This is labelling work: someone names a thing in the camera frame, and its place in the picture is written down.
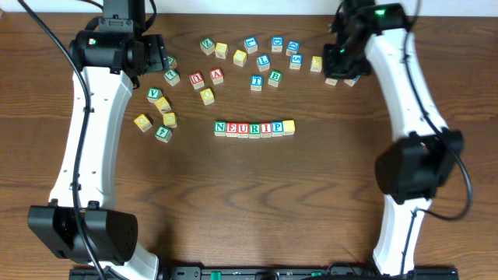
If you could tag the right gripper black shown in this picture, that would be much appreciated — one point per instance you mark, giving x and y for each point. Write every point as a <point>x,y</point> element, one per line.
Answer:
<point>340,67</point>

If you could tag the yellow block top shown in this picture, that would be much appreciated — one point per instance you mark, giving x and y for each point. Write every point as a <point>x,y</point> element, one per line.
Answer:
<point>221,50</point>

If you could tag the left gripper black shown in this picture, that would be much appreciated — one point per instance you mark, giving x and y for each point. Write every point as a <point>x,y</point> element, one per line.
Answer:
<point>156,54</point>

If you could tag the green B block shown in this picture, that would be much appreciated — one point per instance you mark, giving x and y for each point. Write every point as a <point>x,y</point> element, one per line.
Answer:
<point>274,78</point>

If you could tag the green J block left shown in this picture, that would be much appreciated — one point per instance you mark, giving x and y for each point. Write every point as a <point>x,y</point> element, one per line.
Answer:
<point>172,62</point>

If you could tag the red E block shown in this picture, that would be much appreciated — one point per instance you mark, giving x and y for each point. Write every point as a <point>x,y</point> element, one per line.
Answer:
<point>231,130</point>

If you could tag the green V block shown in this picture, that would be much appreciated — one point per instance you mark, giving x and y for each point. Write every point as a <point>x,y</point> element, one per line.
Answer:
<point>154,94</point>

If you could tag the yellow S block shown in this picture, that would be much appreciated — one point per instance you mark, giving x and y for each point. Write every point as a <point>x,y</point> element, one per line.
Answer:
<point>289,127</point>

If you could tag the green j block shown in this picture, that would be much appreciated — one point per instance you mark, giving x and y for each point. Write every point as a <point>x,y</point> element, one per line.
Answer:
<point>172,62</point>
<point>331,81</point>

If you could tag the blue T block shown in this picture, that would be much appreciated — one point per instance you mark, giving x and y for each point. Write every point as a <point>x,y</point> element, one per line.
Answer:
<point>256,83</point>

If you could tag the yellow O block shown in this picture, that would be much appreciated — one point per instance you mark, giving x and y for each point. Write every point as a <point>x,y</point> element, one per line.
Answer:
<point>207,96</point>

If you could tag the yellow C block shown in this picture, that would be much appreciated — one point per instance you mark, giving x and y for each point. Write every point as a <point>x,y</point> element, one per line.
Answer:
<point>170,120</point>

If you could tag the blue l block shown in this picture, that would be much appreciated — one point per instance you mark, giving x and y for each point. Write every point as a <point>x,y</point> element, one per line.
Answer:
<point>251,44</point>
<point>263,63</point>

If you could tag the yellow k block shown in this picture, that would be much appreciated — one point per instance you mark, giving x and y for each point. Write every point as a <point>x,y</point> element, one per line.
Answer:
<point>162,105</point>
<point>316,64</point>

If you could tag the blue D block tilted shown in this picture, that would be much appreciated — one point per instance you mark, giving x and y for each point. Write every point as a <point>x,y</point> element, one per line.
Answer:
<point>292,47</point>

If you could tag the green R block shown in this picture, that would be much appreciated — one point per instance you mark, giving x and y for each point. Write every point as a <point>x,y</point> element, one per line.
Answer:
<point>254,130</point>

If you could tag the green 7 block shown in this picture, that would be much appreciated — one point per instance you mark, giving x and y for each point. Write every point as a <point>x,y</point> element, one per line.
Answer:
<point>172,77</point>

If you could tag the green Z block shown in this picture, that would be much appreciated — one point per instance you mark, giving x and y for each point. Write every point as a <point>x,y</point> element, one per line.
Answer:
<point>208,46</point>

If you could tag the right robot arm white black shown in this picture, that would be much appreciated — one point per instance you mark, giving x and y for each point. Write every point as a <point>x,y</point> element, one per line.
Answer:
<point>379,39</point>

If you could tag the blue L block top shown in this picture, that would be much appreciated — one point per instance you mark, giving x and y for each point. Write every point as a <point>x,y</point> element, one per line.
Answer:
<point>251,44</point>

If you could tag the yellow G block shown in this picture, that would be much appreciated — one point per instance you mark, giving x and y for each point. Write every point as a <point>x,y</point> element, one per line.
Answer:
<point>143,122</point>

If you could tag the red u block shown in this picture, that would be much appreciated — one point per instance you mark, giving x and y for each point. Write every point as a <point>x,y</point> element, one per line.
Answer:
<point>243,130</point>
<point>197,80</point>

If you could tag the blue P block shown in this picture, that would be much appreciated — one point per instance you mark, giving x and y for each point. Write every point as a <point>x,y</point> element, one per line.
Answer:
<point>277,128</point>

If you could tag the red I block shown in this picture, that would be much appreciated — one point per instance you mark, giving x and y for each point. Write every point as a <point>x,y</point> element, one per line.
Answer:
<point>266,130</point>

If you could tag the blue 2 block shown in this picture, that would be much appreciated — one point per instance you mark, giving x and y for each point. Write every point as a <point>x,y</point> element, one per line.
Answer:
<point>352,82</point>

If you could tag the yellow K block right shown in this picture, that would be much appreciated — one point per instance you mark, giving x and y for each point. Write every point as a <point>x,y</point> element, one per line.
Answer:
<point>316,64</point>

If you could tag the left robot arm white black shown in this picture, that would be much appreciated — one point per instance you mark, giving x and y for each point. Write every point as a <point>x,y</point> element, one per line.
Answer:
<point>80,221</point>

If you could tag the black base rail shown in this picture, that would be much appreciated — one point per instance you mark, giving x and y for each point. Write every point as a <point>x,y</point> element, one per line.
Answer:
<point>336,272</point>

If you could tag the green N block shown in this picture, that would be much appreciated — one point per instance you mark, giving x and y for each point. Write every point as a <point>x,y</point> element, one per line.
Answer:
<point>220,128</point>

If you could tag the green J block right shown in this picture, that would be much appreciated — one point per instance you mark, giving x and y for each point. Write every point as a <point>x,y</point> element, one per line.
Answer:
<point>331,81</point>

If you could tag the yellow block upper middle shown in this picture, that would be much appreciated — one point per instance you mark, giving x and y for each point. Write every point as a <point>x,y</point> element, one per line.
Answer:
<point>240,58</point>

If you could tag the red A block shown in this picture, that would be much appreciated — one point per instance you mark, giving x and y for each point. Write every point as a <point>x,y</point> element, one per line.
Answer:
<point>217,76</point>

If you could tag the yellow K block left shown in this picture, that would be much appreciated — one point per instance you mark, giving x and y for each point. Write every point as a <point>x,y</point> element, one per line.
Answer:
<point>162,105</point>

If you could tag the blue 5 block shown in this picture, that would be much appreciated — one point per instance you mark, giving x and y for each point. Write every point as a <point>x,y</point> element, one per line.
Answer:
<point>296,60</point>

